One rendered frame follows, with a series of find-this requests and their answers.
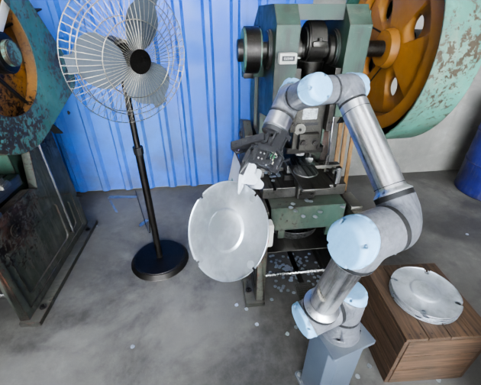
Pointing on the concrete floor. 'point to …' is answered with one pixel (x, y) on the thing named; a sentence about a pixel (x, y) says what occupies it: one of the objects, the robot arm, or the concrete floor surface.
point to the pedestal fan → (97, 63)
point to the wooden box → (418, 334)
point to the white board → (234, 168)
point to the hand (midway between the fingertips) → (239, 189)
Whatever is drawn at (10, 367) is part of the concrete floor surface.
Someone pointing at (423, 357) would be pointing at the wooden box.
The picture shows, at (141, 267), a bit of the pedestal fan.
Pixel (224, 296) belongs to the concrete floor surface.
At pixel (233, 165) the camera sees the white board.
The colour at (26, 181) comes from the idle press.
